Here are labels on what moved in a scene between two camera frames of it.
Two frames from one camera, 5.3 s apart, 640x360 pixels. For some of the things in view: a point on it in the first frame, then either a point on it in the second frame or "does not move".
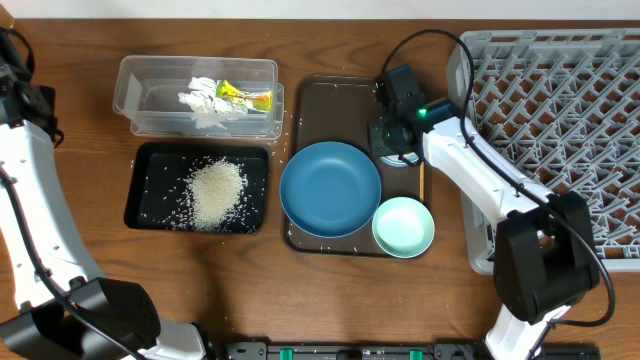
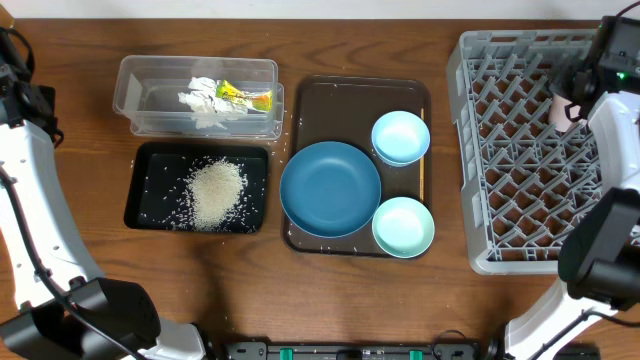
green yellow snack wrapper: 260,100 does not move
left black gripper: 46,98 does not move
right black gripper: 382,147 -> 562,85
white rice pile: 216,194 does not move
